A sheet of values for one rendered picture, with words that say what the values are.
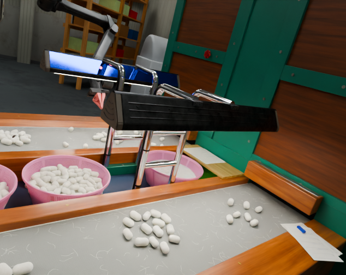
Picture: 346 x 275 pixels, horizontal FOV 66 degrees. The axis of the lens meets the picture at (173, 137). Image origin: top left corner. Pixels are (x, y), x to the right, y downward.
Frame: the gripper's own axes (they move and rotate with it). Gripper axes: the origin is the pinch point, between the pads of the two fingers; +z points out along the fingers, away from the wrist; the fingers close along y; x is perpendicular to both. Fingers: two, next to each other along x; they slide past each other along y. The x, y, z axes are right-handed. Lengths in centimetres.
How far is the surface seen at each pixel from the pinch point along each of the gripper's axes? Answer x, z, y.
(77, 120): 11.6, 1.5, -8.7
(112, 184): -11.8, 44.4, -9.5
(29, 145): -1.6, 22.1, -34.9
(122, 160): -10.1, 34.0, -1.5
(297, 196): -54, 70, 39
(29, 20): 402, -524, 85
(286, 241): -55, 82, 20
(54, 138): 3.0, 16.2, -23.8
